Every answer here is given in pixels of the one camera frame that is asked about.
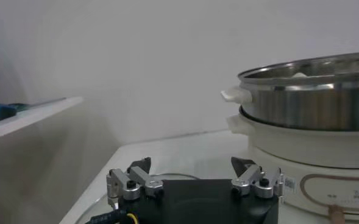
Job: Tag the oval glass lid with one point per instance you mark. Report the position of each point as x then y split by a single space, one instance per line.
90 217

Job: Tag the white electric cooking pot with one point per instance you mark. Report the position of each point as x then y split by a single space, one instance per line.
289 146

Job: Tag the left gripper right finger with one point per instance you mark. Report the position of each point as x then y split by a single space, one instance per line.
255 182

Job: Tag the white side desk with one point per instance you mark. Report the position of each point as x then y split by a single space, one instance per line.
39 117

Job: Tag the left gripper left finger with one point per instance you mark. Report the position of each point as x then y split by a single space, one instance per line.
136 182

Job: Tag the perforated steel steamer basket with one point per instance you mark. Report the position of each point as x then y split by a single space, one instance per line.
304 106

